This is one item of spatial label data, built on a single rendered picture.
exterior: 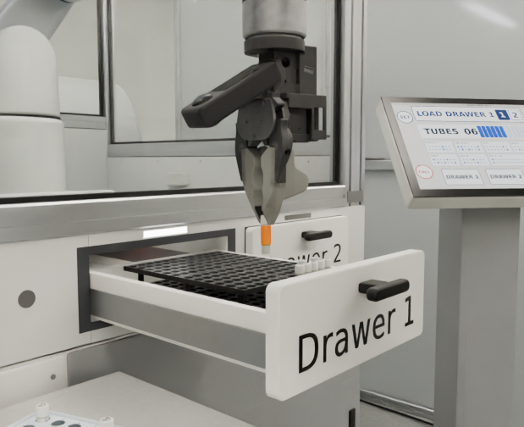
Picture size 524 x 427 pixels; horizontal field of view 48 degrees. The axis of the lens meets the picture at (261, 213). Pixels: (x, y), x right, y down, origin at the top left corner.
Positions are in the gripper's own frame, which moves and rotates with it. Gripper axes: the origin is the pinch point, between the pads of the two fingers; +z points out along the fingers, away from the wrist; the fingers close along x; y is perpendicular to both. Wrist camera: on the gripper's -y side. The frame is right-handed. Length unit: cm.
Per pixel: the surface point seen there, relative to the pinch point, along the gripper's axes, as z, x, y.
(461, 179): -1, 24, 75
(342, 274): 5.6, -12.2, 1.2
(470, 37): -50, 76, 154
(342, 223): 7, 29, 42
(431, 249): 30, 89, 150
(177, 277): 7.9, 7.4, -7.4
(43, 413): 17.3, 0.1, -25.9
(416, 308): 12.6, -8.8, 17.8
